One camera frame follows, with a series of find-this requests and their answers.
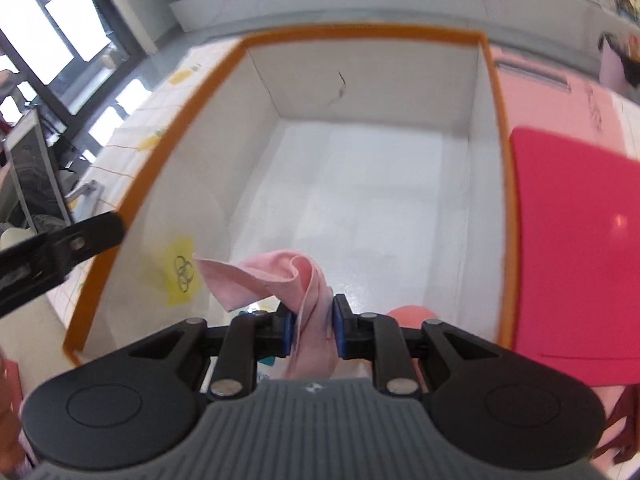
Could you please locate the orange cardboard box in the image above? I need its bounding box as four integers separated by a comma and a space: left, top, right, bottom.
51, 24, 520, 362

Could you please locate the coral pink ball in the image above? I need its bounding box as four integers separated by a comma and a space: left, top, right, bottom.
387, 304, 437, 330

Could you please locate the red lidded clear box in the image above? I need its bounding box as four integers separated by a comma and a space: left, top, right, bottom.
511, 128, 639, 387

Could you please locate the clear biohazard plastic bag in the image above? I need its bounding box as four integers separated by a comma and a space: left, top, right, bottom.
158, 236, 202, 308

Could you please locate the pink soft cloth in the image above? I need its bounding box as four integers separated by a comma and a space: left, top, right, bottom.
194, 249, 338, 379

